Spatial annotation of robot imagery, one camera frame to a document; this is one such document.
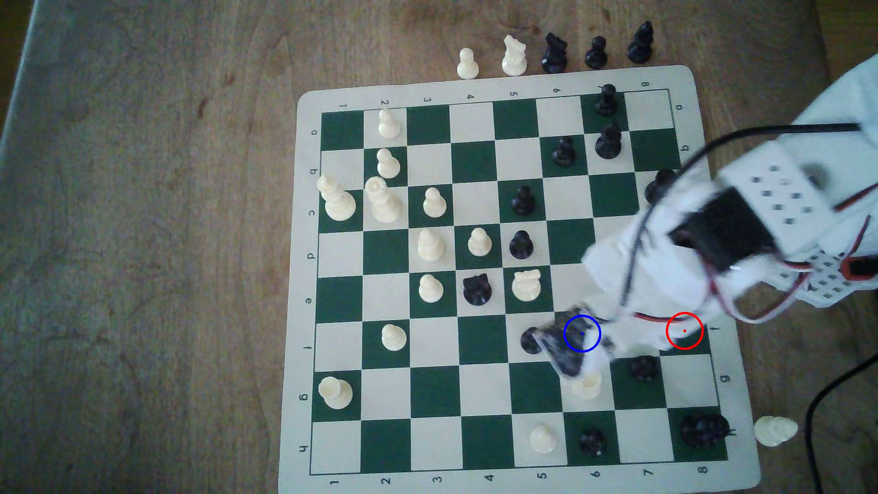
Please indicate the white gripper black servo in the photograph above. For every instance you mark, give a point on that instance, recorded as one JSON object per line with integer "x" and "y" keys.
{"x": 615, "y": 336}

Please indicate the black chess pawn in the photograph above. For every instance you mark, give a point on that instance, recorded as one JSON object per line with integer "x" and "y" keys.
{"x": 592, "y": 443}
{"x": 606, "y": 102}
{"x": 644, "y": 369}
{"x": 596, "y": 55}
{"x": 564, "y": 154}
{"x": 521, "y": 245}
{"x": 523, "y": 202}
{"x": 580, "y": 333}
{"x": 530, "y": 341}

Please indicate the white chess rook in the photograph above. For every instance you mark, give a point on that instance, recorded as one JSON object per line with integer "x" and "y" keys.
{"x": 336, "y": 393}
{"x": 588, "y": 388}

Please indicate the white chess knight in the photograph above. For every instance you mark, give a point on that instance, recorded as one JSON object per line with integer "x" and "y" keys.
{"x": 527, "y": 286}
{"x": 514, "y": 59}

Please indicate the white chess pawn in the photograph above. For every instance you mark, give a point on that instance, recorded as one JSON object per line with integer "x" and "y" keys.
{"x": 468, "y": 64}
{"x": 394, "y": 337}
{"x": 389, "y": 125}
{"x": 434, "y": 204}
{"x": 388, "y": 166}
{"x": 543, "y": 440}
{"x": 431, "y": 289}
{"x": 479, "y": 243}

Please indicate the toppled black chess king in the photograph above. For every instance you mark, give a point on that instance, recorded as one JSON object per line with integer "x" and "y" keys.
{"x": 704, "y": 430}

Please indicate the green white chess board mat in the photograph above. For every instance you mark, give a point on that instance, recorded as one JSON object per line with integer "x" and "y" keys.
{"x": 480, "y": 384}

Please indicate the black chess knight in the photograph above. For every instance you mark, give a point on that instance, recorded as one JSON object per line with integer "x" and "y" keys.
{"x": 554, "y": 56}
{"x": 477, "y": 291}

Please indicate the toppled white chess bishop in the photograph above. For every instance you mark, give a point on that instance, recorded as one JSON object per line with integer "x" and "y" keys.
{"x": 776, "y": 431}

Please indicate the black chess bishop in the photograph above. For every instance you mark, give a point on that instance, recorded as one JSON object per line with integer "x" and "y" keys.
{"x": 608, "y": 143}
{"x": 640, "y": 45}

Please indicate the red clamp piece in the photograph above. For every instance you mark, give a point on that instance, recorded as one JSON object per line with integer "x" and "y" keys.
{"x": 861, "y": 267}

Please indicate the black pawn column 8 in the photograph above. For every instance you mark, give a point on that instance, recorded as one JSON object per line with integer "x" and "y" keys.
{"x": 660, "y": 186}

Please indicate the white queen column 2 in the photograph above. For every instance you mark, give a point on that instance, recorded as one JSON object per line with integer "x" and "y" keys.
{"x": 384, "y": 204}

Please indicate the white perforated base plate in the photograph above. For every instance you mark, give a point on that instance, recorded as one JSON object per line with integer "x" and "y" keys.
{"x": 826, "y": 278}

